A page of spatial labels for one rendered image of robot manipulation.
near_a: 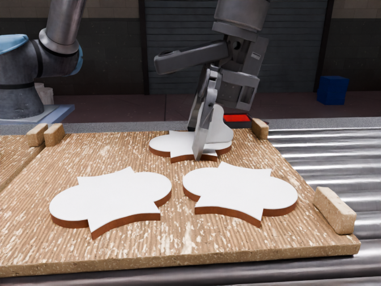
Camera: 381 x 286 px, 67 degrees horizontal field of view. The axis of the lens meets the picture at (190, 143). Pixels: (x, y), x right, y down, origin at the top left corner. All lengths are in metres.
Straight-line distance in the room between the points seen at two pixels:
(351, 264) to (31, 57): 0.92
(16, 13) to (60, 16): 4.72
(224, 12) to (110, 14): 4.79
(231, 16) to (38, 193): 0.35
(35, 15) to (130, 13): 1.49
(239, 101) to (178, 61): 0.11
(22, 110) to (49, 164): 0.52
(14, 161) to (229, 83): 0.36
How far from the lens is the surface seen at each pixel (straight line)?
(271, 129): 0.69
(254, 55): 0.47
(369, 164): 0.58
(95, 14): 5.26
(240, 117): 0.71
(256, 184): 0.38
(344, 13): 5.91
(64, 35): 0.98
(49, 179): 0.45
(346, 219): 0.34
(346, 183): 0.50
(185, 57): 0.45
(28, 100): 1.01
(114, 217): 0.33
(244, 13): 0.44
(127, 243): 0.31
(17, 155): 0.56
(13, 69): 0.99
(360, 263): 0.36
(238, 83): 0.45
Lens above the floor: 1.14
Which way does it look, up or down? 22 degrees down
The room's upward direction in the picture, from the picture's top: straight up
